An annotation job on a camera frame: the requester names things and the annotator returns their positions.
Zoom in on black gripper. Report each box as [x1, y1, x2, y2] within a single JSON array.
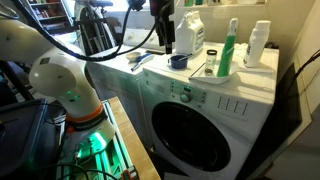
[[149, 0, 175, 54]]

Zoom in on small white bowl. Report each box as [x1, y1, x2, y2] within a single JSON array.
[[126, 52, 141, 62]]

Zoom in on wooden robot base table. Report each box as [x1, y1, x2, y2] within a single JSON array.
[[56, 96, 162, 180]]

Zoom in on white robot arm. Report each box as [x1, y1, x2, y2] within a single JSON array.
[[0, 0, 118, 143]]

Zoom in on white front-load washing machine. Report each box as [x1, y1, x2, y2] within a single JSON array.
[[142, 47, 279, 180]]

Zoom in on blue measuring cup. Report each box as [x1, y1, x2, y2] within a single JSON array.
[[168, 55, 189, 70]]

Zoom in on blue white scrub brush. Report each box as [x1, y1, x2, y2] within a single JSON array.
[[131, 53, 154, 71]]

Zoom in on large white detergent jug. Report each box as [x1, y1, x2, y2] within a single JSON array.
[[175, 10, 205, 54]]

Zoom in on white plastic tray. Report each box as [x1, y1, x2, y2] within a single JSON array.
[[189, 60, 273, 84]]

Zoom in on green spray bottle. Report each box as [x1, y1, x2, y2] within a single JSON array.
[[217, 18, 238, 77]]

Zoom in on bicycle in background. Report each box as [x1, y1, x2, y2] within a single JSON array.
[[73, 0, 116, 56]]

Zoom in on white plastic bottle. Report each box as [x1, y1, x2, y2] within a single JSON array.
[[243, 20, 271, 68]]

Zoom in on bookshelf in background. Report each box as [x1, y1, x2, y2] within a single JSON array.
[[26, 0, 72, 35]]

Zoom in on dark blue storage bin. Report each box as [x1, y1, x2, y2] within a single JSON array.
[[0, 99, 58, 180]]

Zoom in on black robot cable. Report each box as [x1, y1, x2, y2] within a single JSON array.
[[13, 0, 174, 63]]

